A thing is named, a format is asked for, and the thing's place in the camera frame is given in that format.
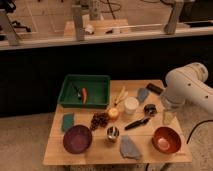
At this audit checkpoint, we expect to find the grey towel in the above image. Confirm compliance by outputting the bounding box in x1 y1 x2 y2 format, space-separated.
120 135 142 160

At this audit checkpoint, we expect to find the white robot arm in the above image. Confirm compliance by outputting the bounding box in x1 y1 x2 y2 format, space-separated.
160 62 213 125

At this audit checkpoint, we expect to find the yellow banana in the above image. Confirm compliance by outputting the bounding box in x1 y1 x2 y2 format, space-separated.
114 86 128 106

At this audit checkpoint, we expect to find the orange carrot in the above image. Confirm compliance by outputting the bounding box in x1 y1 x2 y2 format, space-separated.
82 88 87 104

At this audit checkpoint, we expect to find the green plastic tray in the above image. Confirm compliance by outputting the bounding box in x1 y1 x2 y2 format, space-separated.
58 74 110 109

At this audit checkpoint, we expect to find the orange fruit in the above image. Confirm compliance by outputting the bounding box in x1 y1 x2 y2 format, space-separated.
108 107 119 120

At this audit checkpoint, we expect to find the dark utensil in tray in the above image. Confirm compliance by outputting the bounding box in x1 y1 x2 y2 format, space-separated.
73 86 82 100

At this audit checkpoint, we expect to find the white round container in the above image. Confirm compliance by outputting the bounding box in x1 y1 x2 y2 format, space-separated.
124 97 139 114

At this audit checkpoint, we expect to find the bunch of dark grapes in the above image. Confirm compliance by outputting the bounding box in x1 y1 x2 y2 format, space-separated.
90 113 109 131

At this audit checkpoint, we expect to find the small grey cloth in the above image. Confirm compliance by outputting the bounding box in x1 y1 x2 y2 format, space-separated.
137 88 149 103

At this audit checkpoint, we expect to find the small metal cup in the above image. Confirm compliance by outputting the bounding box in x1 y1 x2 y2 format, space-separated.
107 126 119 142

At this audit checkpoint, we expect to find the black rectangular block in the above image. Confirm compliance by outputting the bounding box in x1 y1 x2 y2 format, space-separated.
146 83 163 95

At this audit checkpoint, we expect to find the green sponge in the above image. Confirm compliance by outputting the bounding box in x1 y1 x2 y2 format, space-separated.
61 113 74 132

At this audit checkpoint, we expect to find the wooden table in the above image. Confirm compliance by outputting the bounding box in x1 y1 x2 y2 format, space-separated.
42 79 193 171

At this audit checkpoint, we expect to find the purple bowl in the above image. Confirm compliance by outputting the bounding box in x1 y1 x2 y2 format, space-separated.
63 125 93 154

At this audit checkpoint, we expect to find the orange-red bowl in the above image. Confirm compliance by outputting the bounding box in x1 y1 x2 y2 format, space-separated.
152 127 182 154

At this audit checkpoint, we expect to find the black handled ladle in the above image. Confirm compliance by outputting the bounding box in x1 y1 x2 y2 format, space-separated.
125 104 157 130

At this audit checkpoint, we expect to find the black cable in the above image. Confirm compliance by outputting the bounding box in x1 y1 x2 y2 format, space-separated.
186 119 213 145

